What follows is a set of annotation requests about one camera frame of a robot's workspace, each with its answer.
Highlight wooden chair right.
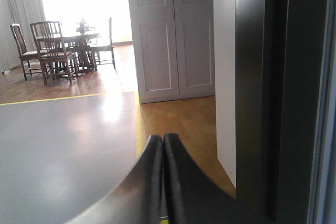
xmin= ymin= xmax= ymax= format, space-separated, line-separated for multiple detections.
xmin=89 ymin=17 xmax=116 ymax=70

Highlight wooden chair front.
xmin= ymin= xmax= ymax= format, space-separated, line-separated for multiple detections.
xmin=30 ymin=21 xmax=78 ymax=84

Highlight fridge door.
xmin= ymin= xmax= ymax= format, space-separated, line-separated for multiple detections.
xmin=235 ymin=0 xmax=335 ymax=223

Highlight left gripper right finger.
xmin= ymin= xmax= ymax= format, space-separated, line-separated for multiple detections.
xmin=163 ymin=133 xmax=268 ymax=223

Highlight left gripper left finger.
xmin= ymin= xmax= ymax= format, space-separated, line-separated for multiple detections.
xmin=70 ymin=135 xmax=163 ymax=223

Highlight white wardrobe cabinet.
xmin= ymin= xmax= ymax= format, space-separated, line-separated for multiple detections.
xmin=129 ymin=0 xmax=215 ymax=103

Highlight wooden dining table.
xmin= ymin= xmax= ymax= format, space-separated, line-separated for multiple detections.
xmin=36 ymin=31 xmax=102 ymax=75

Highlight wooden chair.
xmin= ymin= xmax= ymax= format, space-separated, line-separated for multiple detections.
xmin=30 ymin=21 xmax=78 ymax=84
xmin=10 ymin=24 xmax=42 ymax=81
xmin=89 ymin=17 xmax=116 ymax=70

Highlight wooden chair left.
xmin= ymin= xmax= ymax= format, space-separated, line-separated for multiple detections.
xmin=10 ymin=24 xmax=42 ymax=81

